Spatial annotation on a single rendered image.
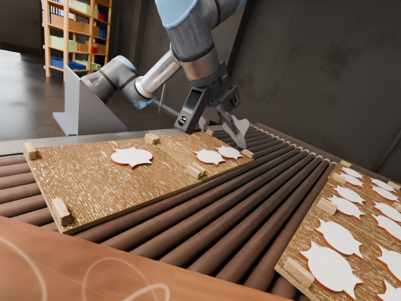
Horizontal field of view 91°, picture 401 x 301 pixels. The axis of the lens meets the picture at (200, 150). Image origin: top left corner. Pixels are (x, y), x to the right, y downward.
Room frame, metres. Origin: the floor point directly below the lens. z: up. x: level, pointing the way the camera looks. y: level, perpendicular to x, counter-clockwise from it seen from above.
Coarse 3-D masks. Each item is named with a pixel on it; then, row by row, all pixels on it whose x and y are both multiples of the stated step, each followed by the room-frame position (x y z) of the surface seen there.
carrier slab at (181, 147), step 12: (204, 132) 1.12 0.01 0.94; (156, 144) 0.76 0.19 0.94; (168, 144) 0.80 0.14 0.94; (180, 144) 0.84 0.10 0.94; (192, 144) 0.88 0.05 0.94; (204, 144) 0.93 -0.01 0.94; (216, 144) 0.98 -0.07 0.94; (180, 156) 0.71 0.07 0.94; (192, 156) 0.75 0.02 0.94; (216, 168) 0.71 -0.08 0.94; (228, 168) 0.74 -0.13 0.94; (204, 180) 0.61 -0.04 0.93
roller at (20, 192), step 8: (264, 136) 1.53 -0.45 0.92; (272, 136) 1.64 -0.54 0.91; (232, 144) 1.12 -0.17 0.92; (32, 184) 0.37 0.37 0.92; (0, 192) 0.32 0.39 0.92; (8, 192) 0.32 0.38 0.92; (16, 192) 0.33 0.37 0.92; (24, 192) 0.34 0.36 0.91; (32, 192) 0.35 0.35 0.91; (40, 192) 0.36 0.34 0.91; (0, 200) 0.30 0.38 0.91; (8, 200) 0.31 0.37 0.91; (16, 200) 0.32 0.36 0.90
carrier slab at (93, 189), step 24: (96, 144) 0.61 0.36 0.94; (120, 144) 0.66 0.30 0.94; (144, 144) 0.73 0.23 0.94; (48, 168) 0.42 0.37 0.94; (72, 168) 0.44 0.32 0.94; (96, 168) 0.48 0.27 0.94; (120, 168) 0.51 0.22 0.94; (144, 168) 0.55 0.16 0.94; (168, 168) 0.60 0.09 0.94; (48, 192) 0.34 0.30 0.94; (72, 192) 0.36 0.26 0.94; (96, 192) 0.38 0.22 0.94; (120, 192) 0.41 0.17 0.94; (144, 192) 0.44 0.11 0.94; (168, 192) 0.47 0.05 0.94; (72, 216) 0.30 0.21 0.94; (96, 216) 0.32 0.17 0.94
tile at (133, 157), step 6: (114, 150) 0.60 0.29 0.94; (120, 150) 0.60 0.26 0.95; (126, 150) 0.61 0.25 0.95; (132, 150) 0.62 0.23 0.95; (138, 150) 0.64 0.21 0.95; (144, 150) 0.65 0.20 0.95; (114, 156) 0.55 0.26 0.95; (120, 156) 0.56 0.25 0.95; (126, 156) 0.57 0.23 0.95; (132, 156) 0.58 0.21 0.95; (138, 156) 0.60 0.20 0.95; (144, 156) 0.61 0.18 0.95; (150, 156) 0.62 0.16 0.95; (114, 162) 0.53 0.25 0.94; (120, 162) 0.53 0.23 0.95; (126, 162) 0.54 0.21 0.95; (132, 162) 0.55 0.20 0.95; (138, 162) 0.56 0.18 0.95; (144, 162) 0.57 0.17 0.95; (150, 162) 0.58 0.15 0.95; (132, 168) 0.53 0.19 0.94
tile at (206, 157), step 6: (204, 150) 0.82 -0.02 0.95; (210, 150) 0.84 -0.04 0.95; (198, 156) 0.74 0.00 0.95; (204, 156) 0.76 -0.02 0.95; (210, 156) 0.78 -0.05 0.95; (216, 156) 0.80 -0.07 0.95; (204, 162) 0.71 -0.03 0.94; (210, 162) 0.72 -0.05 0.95; (216, 162) 0.74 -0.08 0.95; (222, 162) 0.78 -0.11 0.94
